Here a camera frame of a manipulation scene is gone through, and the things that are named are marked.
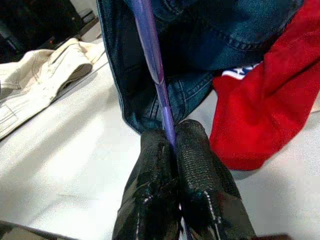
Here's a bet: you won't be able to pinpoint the purple plastic hanger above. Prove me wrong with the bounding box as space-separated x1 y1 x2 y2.
131 0 178 151

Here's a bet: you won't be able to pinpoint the red garment white print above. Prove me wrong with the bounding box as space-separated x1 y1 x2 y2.
209 0 320 172

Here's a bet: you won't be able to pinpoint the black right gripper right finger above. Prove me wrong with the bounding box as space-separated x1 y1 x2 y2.
174 119 257 240

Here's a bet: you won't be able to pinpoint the blue denim garment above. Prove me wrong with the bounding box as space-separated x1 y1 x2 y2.
96 0 305 135

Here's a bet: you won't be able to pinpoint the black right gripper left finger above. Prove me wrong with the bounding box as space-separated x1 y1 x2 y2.
111 128 181 240

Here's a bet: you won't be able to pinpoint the white denim jeans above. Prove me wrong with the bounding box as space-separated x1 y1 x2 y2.
0 37 107 141

